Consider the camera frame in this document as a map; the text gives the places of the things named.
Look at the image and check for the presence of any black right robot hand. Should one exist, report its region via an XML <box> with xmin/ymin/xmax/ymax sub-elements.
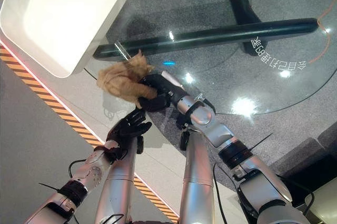
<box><xmin>135</xmin><ymin>70</ymin><xmax>185</xmax><ymax>112</ymax></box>

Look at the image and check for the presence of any orange black hazard tape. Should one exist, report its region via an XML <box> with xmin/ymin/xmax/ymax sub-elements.
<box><xmin>0</xmin><ymin>45</ymin><xmax>180</xmax><ymax>223</ymax></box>

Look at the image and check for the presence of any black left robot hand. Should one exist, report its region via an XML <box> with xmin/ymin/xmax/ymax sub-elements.
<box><xmin>105</xmin><ymin>109</ymin><xmax>153</xmax><ymax>161</ymax></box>

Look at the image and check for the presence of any black table base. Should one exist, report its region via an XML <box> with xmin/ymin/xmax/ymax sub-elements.
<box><xmin>92</xmin><ymin>0</ymin><xmax>318</xmax><ymax>60</ymax></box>

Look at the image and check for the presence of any orange fluffy cloth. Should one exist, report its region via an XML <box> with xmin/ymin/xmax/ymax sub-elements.
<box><xmin>96</xmin><ymin>49</ymin><xmax>158</xmax><ymax>103</ymax></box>

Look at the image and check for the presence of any orange cable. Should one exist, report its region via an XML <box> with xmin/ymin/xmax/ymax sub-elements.
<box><xmin>283</xmin><ymin>0</ymin><xmax>333</xmax><ymax>65</ymax></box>

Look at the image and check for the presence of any white plastic basket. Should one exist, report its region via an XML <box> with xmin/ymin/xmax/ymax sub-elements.
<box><xmin>0</xmin><ymin>0</ymin><xmax>132</xmax><ymax>78</ymax></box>

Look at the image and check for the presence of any round glass table top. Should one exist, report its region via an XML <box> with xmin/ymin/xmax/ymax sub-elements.
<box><xmin>84</xmin><ymin>0</ymin><xmax>337</xmax><ymax>116</ymax></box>

